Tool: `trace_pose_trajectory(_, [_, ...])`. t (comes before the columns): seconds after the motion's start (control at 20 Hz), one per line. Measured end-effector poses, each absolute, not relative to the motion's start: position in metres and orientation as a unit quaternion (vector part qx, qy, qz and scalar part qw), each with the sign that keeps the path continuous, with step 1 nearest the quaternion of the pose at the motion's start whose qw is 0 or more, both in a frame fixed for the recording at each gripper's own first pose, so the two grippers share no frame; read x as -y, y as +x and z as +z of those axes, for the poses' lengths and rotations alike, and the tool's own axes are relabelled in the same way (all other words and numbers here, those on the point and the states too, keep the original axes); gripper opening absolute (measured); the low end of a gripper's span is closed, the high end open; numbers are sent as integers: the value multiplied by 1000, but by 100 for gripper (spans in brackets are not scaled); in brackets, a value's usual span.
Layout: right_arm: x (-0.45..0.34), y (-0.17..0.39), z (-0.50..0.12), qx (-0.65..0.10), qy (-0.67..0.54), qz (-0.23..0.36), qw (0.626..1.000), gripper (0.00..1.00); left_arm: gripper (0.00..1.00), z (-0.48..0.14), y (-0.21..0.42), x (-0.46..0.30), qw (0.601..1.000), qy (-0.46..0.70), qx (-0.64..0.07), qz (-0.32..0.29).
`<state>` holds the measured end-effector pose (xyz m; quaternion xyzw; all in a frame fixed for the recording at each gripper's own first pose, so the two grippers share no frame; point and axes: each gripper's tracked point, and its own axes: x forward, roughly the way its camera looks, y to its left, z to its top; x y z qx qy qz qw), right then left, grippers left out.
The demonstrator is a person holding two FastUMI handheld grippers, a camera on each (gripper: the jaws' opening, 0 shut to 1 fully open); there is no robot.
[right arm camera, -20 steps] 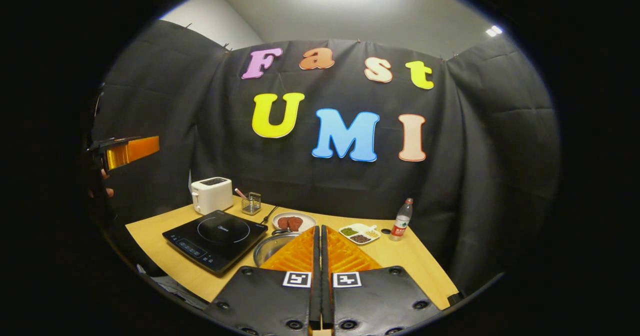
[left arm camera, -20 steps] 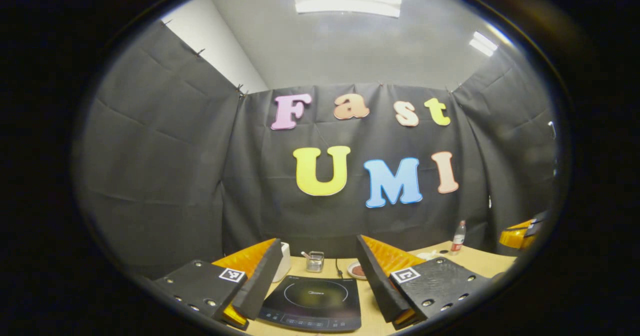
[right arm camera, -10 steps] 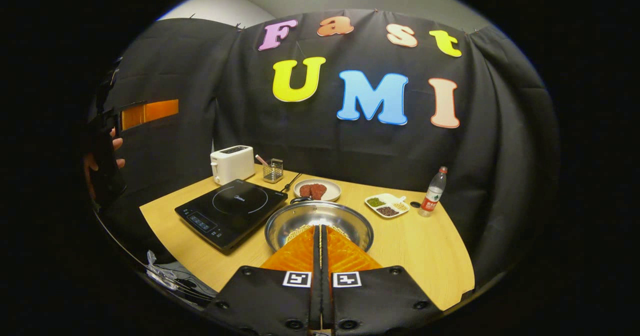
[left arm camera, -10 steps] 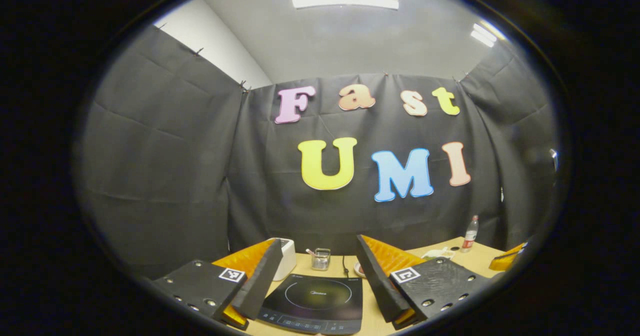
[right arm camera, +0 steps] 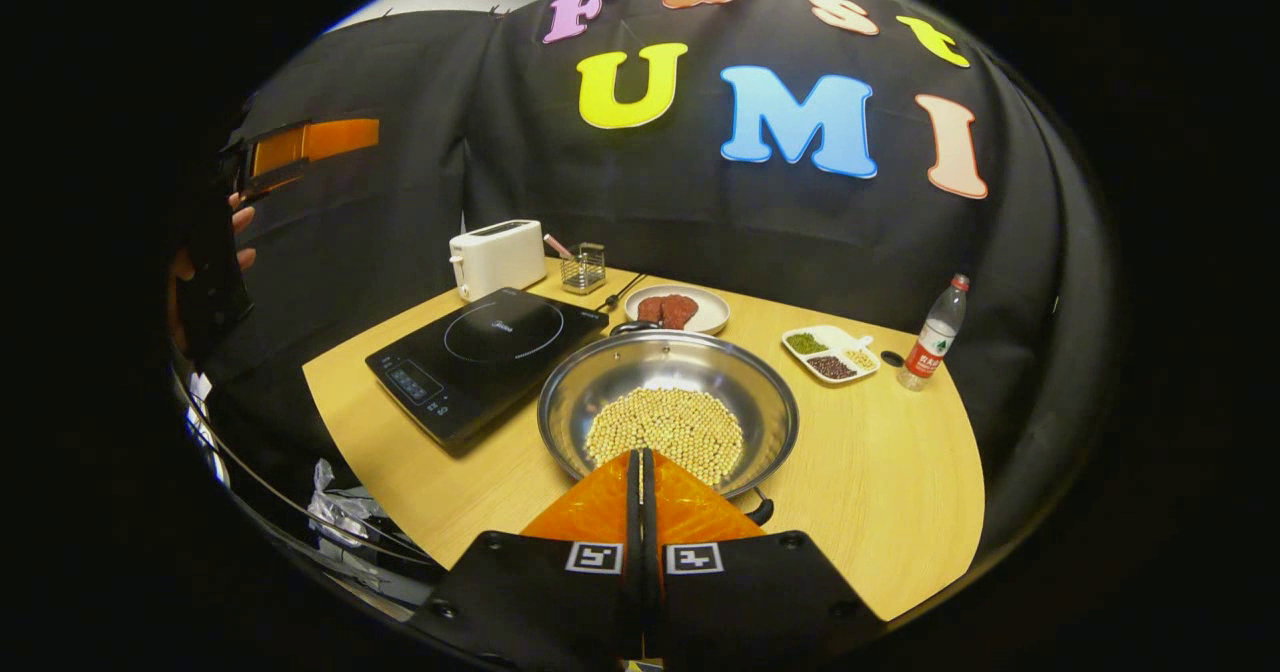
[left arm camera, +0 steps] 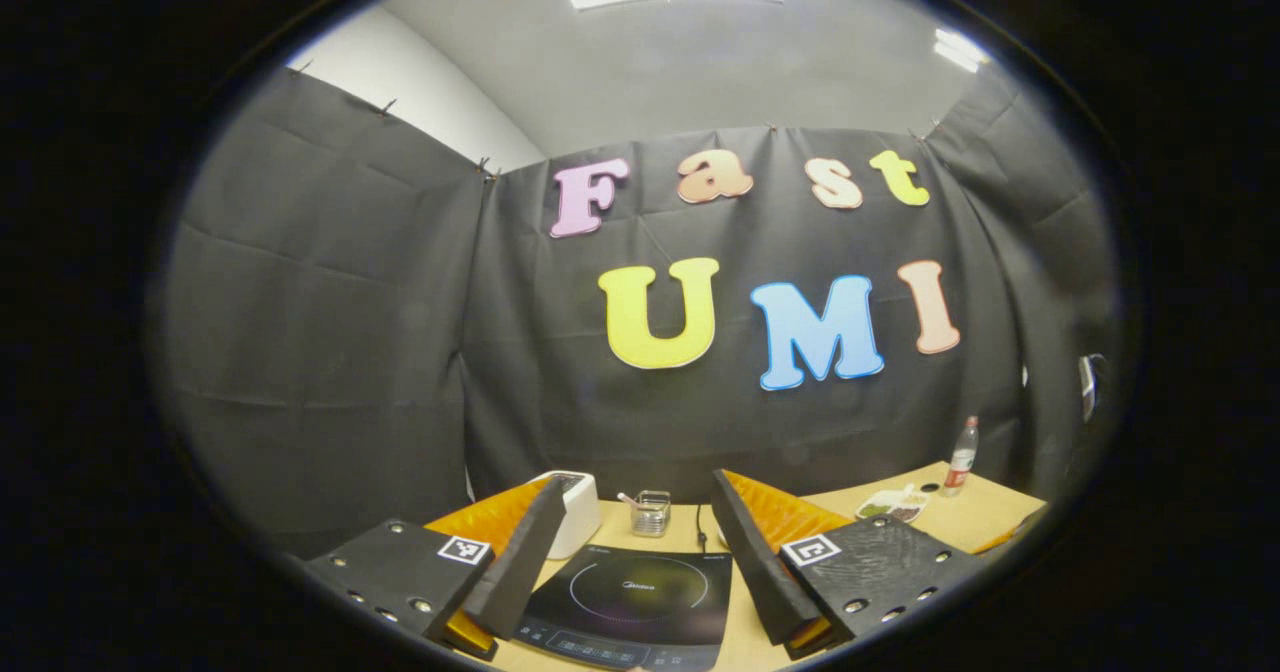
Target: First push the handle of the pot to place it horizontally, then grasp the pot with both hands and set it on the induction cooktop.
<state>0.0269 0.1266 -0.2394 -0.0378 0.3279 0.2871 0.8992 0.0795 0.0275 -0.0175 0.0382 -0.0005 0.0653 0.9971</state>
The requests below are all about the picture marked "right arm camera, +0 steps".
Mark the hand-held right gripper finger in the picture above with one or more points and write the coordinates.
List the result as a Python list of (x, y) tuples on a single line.
[(649, 512), (634, 512)]

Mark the raw red steak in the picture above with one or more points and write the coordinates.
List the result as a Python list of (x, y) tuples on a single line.
[(650, 310), (682, 310)]

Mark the heap of green mung beans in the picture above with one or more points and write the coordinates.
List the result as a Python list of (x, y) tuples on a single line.
[(806, 343)]

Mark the white round plate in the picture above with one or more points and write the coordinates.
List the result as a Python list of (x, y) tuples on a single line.
[(712, 307)]

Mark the white toaster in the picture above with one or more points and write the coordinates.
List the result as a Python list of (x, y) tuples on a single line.
[(497, 257)]

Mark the stainless steel pot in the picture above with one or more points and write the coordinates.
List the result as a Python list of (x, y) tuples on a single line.
[(680, 367)]

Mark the heap of dark red beans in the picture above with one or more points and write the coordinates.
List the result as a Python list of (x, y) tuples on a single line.
[(832, 367)]

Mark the black induction cooktop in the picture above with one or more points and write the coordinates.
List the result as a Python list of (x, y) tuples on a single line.
[(480, 352)]

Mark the small heap of yellow beans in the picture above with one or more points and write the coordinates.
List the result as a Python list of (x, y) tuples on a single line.
[(861, 359)]

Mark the black backdrop cloth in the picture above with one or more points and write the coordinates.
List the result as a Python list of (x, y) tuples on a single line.
[(700, 222)]

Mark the pink striped straw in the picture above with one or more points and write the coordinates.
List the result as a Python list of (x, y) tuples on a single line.
[(557, 245)]

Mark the white divided dish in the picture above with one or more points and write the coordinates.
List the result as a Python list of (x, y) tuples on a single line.
[(835, 347)]

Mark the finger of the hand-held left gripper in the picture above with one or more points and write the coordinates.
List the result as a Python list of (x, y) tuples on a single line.
[(320, 140)]

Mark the pile of soybeans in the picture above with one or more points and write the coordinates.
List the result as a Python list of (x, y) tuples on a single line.
[(665, 422)]

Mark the clear plastic water bottle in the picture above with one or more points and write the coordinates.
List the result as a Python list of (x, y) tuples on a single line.
[(932, 337)]

